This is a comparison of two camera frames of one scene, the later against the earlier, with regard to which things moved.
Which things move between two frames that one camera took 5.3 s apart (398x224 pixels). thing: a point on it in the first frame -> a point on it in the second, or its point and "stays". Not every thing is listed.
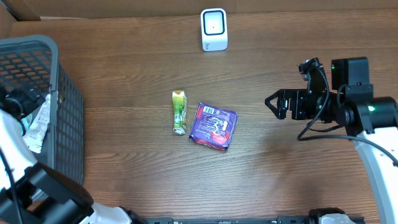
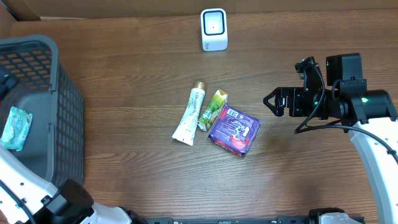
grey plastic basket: x=32 y=62 stays
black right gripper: x=298 y=96 stays
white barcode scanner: x=214 y=29 stays
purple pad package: x=212 y=126 -> x=235 y=130
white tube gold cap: x=35 y=138 -> x=186 y=130
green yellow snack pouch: x=180 y=111 -> x=208 y=119
